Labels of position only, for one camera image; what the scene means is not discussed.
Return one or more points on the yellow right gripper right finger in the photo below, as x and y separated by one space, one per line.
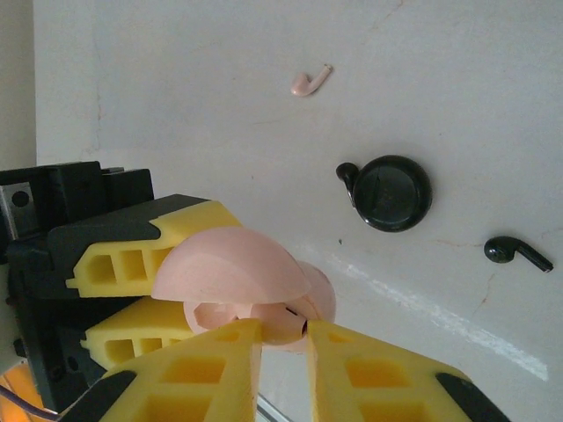
330 387

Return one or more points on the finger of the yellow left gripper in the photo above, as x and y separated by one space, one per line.
193 220
154 321

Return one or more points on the pink round charging case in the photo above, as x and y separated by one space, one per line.
228 264

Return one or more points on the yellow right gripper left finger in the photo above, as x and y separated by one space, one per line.
237 387

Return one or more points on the black round charging case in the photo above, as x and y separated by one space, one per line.
391 193

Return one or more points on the wide aluminium base rail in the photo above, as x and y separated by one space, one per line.
270 411

